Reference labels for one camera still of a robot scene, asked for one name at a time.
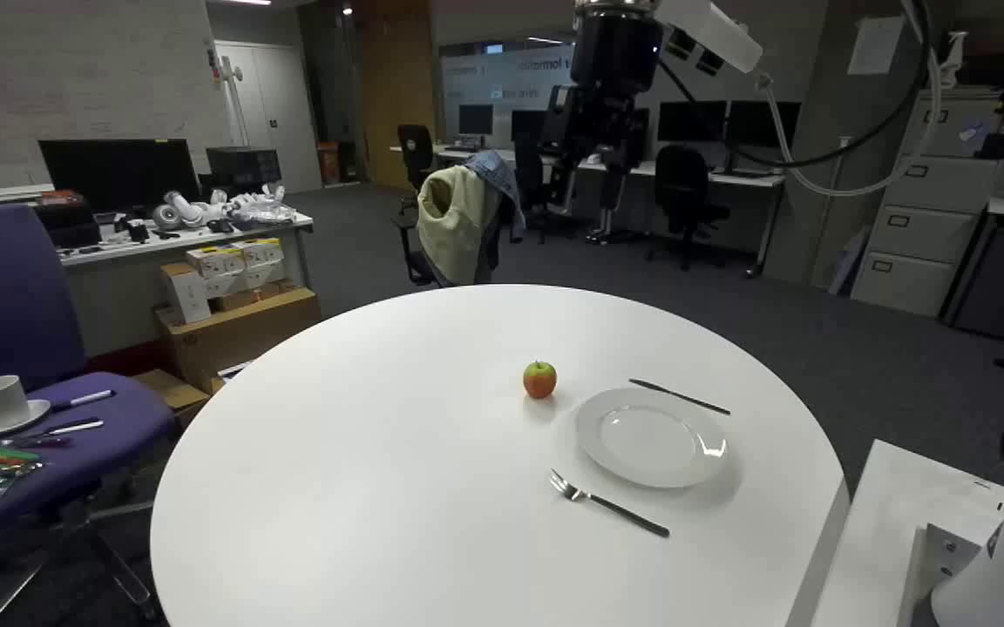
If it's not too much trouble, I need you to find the white cup on saucer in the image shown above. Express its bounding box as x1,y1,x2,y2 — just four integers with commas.
0,373,53,435

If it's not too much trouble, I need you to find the grey side desk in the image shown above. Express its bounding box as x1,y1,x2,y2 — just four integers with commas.
61,216,314,356

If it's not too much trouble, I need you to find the cream jacket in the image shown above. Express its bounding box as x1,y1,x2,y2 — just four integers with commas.
414,165,497,283

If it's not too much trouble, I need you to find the white round plate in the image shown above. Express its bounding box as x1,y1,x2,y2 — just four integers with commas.
575,388,733,492

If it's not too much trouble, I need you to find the office chair with clothes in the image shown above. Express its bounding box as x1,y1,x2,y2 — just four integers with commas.
413,150,526,287

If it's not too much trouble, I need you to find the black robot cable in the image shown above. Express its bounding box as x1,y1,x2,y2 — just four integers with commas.
652,0,934,174

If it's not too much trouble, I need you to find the black computer monitor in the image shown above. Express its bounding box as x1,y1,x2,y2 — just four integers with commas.
40,139,198,212

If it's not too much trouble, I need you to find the white filing cabinet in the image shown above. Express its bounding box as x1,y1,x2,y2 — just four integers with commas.
852,93,1000,316

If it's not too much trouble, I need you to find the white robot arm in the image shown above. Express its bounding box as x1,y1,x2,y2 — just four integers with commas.
543,0,765,236

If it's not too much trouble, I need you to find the knife with black handle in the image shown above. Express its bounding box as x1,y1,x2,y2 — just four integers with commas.
628,375,733,419

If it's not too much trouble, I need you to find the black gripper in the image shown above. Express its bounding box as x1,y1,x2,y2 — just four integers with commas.
547,8,664,243

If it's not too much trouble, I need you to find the black office chair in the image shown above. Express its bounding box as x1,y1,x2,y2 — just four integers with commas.
657,147,729,263

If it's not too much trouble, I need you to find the blue denim shirt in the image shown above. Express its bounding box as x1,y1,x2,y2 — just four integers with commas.
469,150,526,241

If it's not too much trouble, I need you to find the purple chair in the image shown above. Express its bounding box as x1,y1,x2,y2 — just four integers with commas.
0,207,172,527

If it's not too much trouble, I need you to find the cardboard box under desk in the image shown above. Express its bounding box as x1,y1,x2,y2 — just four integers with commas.
159,289,319,388

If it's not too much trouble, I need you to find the red green apple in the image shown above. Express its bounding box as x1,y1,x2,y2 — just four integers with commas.
523,361,558,402

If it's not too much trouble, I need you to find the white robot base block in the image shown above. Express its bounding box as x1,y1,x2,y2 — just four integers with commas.
814,441,1004,627

